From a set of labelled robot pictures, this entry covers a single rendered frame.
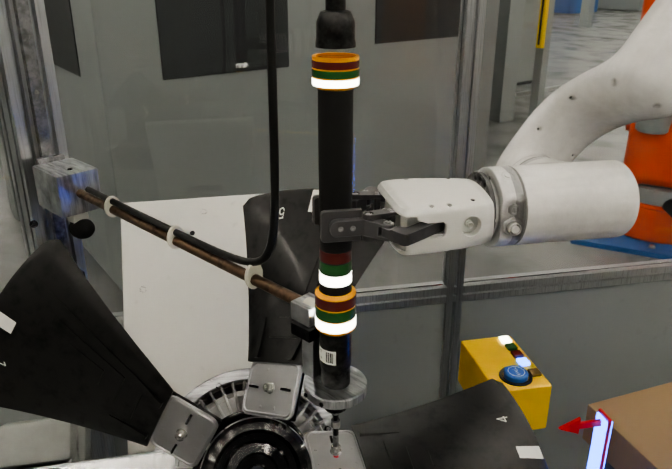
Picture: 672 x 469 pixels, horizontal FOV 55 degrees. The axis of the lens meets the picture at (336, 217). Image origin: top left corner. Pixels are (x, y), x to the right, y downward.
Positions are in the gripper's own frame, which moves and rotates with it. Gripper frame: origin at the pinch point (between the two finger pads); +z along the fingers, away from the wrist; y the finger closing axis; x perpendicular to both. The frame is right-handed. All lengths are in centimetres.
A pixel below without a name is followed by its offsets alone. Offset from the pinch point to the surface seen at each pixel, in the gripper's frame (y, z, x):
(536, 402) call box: 21, -39, -44
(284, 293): 5.7, 4.7, -11.2
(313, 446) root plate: 1.7, 2.1, -29.8
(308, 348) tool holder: 1.2, 2.7, -15.8
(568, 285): 70, -74, -51
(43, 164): 53, 39, -8
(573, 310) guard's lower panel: 70, -76, -58
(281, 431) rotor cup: -2.8, 6.3, -23.3
